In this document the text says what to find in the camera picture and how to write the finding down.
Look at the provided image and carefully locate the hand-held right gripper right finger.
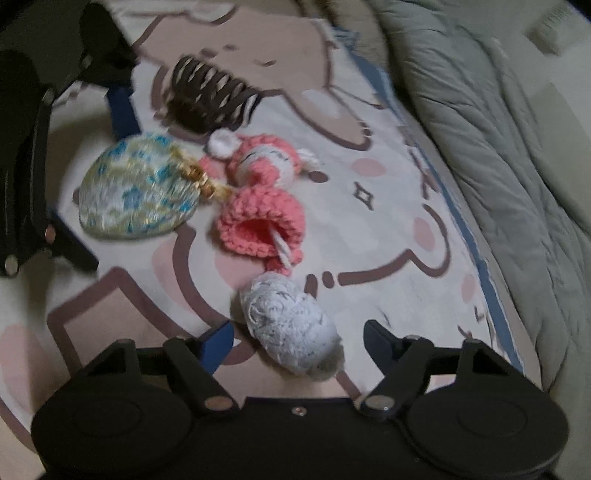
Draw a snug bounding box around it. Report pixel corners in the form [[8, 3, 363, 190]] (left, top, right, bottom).
[[359, 319, 514, 420]]

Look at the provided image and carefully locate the white grey yarn ball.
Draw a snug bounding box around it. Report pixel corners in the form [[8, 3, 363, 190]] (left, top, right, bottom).
[[237, 272, 345, 382]]

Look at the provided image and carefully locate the cartoon printed blanket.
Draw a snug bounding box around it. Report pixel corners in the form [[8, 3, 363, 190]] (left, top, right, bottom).
[[0, 0, 527, 444]]

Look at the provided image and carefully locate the grey duvet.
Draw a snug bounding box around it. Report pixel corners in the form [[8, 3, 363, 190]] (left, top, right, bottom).
[[364, 0, 591, 409]]

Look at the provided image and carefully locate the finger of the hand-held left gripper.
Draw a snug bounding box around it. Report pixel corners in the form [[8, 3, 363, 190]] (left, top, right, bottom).
[[45, 210, 100, 274], [55, 0, 141, 136]]

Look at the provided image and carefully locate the brown hair claw clip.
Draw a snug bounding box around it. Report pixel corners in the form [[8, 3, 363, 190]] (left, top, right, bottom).
[[163, 54, 260, 133]]

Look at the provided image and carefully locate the pink crochet doll pouch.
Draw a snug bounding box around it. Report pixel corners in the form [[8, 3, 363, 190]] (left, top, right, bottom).
[[198, 128, 325, 279]]

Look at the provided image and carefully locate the floral brocade drawstring pouch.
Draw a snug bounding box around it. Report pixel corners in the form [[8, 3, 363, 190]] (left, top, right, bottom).
[[73, 131, 235, 241]]

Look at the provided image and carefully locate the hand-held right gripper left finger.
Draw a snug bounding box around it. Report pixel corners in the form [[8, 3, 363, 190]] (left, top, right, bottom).
[[82, 320, 239, 414]]

